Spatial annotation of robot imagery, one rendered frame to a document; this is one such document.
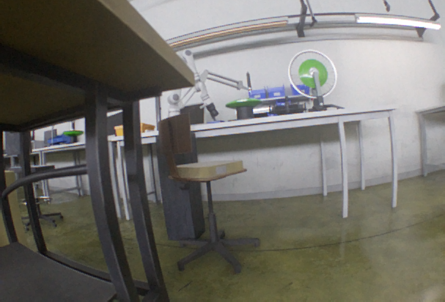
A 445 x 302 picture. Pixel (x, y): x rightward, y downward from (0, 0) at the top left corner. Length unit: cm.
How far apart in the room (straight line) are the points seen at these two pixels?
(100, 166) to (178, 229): 118
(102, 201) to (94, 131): 19
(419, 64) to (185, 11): 379
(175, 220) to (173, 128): 81
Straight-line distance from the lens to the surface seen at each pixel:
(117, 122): 318
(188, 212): 158
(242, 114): 168
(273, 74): 275
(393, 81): 325
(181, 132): 106
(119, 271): 67
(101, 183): 58
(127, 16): 38
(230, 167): 119
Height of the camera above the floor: 71
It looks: 3 degrees up
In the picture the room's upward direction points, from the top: 5 degrees counter-clockwise
